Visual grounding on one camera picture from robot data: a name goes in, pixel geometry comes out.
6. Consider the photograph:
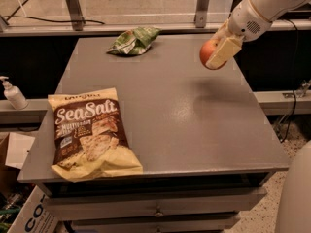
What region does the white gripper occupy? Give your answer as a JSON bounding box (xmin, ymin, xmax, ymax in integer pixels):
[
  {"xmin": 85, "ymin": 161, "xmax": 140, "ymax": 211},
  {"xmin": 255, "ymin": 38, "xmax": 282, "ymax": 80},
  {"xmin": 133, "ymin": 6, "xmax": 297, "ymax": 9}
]
[{"xmin": 205, "ymin": 0, "xmax": 272, "ymax": 70}]

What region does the red apple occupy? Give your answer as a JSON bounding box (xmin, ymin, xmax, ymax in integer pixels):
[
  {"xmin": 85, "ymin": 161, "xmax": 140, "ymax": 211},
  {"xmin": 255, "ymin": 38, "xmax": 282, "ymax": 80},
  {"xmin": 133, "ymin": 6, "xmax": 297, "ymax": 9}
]
[{"xmin": 199, "ymin": 39, "xmax": 219, "ymax": 67}]

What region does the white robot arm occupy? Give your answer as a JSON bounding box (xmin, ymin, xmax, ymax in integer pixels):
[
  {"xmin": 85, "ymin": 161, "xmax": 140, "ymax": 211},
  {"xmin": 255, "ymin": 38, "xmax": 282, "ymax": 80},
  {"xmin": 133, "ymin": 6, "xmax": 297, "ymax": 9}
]
[{"xmin": 199, "ymin": 0, "xmax": 311, "ymax": 233}]

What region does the green jalapeno chip bag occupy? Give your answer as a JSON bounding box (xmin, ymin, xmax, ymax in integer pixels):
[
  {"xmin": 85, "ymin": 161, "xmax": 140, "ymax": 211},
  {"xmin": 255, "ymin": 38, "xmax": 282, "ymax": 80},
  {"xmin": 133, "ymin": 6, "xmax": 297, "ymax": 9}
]
[{"xmin": 107, "ymin": 27, "xmax": 160, "ymax": 56}]

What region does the sea salt chip bag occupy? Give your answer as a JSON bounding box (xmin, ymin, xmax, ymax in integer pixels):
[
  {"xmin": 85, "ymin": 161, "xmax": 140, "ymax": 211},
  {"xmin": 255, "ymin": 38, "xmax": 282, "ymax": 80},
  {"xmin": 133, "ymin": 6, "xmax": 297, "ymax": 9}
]
[{"xmin": 48, "ymin": 88, "xmax": 143, "ymax": 182}]

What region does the grey drawer cabinet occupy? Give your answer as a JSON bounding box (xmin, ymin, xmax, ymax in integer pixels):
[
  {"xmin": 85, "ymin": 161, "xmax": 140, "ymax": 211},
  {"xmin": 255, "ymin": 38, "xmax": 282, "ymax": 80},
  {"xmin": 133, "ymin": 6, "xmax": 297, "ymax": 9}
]
[{"xmin": 19, "ymin": 35, "xmax": 289, "ymax": 233}]

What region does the white pump bottle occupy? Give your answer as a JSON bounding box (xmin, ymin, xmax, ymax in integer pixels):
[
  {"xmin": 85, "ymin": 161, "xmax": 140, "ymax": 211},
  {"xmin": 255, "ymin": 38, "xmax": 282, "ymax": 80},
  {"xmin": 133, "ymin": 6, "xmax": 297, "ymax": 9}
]
[{"xmin": 0, "ymin": 76, "xmax": 28, "ymax": 110}]

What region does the open cardboard box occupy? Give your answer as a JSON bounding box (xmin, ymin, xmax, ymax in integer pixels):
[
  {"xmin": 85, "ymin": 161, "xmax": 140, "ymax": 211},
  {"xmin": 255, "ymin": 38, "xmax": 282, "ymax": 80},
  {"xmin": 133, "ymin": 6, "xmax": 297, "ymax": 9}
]
[{"xmin": 0, "ymin": 132, "xmax": 34, "ymax": 197}]

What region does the white printed cardboard box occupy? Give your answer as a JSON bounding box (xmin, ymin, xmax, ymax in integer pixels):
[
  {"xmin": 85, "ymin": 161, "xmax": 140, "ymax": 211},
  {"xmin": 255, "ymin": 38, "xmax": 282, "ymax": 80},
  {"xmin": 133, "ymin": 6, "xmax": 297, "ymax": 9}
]
[{"xmin": 7, "ymin": 186, "xmax": 58, "ymax": 233}]

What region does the right metal rail bracket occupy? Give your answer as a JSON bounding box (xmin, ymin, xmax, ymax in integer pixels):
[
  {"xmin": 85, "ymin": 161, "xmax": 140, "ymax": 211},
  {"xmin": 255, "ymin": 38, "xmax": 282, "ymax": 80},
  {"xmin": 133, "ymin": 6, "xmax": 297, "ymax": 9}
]
[{"xmin": 194, "ymin": 0, "xmax": 210, "ymax": 28}]

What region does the metal rail bracket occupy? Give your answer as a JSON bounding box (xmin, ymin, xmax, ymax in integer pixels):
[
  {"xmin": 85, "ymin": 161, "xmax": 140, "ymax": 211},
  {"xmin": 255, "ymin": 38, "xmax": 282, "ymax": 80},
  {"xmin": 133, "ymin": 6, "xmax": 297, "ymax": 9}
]
[
  {"xmin": 65, "ymin": 0, "xmax": 85, "ymax": 31},
  {"xmin": 194, "ymin": 0, "xmax": 210, "ymax": 28}
]

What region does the black hanging cable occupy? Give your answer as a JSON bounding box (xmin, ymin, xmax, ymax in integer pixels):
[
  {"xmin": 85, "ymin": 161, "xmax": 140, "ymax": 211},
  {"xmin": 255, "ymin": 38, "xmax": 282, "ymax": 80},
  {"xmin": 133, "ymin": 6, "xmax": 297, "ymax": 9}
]
[{"xmin": 279, "ymin": 17, "xmax": 300, "ymax": 144}]

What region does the left metal rail bracket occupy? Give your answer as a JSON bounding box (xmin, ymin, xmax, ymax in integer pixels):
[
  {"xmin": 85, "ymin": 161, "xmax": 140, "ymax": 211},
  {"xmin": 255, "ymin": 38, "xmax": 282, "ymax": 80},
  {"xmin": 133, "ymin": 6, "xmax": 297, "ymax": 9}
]
[{"xmin": 65, "ymin": 0, "xmax": 85, "ymax": 31}]

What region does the black floor cable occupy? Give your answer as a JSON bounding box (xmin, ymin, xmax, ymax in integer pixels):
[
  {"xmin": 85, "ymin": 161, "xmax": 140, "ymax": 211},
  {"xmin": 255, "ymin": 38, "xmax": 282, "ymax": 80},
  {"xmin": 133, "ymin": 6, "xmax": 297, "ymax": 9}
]
[{"xmin": 5, "ymin": 0, "xmax": 106, "ymax": 26}]

